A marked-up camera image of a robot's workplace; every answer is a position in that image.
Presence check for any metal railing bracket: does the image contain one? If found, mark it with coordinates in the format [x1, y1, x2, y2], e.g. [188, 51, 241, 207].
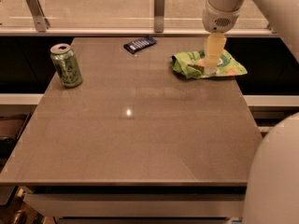
[25, 0, 50, 32]
[154, 0, 165, 33]

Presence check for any green rice chip bag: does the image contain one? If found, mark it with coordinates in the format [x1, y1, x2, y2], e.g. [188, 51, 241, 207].
[172, 50, 248, 79]

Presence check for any white table drawer front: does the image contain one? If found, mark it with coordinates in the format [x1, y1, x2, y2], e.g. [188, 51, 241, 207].
[24, 194, 244, 217]

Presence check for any left metal railing bracket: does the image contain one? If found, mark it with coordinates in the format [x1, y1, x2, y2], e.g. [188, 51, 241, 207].
[25, 0, 50, 32]

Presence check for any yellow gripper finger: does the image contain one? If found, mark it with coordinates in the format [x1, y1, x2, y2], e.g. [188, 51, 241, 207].
[204, 33, 226, 76]

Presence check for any green soda can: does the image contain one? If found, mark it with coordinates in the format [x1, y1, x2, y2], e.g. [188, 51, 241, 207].
[50, 43, 83, 88]

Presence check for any dark blue snack bar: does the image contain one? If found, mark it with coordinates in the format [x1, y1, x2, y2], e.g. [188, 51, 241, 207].
[123, 35, 157, 54]

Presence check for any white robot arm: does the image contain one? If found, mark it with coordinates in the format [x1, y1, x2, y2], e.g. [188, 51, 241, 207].
[203, 0, 299, 224]

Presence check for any middle metal railing bracket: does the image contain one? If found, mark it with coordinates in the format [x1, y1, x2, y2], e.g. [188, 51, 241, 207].
[154, 0, 165, 33]

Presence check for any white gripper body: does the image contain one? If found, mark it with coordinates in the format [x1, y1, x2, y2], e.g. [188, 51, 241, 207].
[202, 0, 240, 33]

